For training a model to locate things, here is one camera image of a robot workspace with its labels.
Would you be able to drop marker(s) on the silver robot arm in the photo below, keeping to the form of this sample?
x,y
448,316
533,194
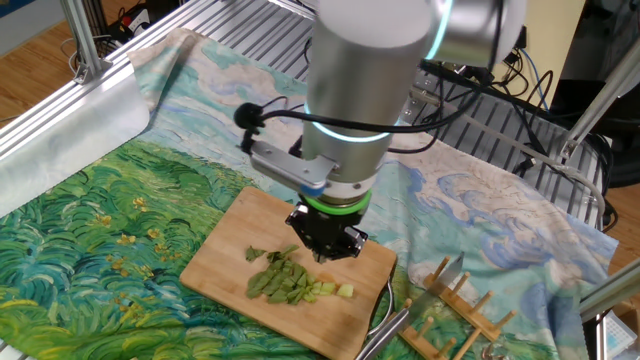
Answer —
x,y
370,75

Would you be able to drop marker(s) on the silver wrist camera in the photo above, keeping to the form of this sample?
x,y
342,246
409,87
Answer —
x,y
290,167

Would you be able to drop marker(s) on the cut pakchoi stem piece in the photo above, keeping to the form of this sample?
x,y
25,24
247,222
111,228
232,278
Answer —
x,y
327,288
345,291
316,288
309,297
298,275

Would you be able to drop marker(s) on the cut pakchoi leaf piece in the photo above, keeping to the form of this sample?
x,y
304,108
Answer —
x,y
282,252
295,295
277,296
260,284

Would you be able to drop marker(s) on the wooden peg dish rack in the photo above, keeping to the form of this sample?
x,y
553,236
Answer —
x,y
480,315

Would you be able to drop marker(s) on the clear plastic bag of screws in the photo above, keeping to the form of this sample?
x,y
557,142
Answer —
x,y
490,352

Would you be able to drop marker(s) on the painted landscape tablecloth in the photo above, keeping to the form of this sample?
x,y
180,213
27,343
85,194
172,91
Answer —
x,y
475,210

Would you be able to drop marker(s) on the aluminium frame post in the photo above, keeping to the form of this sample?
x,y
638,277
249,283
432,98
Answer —
x,y
600,95
610,292

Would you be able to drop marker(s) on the beige board panel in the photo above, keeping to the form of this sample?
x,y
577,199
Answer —
x,y
555,50

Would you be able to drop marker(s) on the clear plastic box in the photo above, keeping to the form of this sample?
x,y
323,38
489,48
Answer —
x,y
620,340

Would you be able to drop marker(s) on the slanted aluminium frame beam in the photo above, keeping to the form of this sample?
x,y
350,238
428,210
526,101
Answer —
x,y
82,35

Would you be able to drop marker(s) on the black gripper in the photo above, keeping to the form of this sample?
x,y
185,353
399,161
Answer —
x,y
327,232

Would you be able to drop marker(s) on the wooden cutting board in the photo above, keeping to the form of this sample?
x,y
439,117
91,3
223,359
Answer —
x,y
240,240

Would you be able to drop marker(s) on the steel cleaver knife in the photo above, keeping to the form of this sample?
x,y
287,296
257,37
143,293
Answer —
x,y
430,295

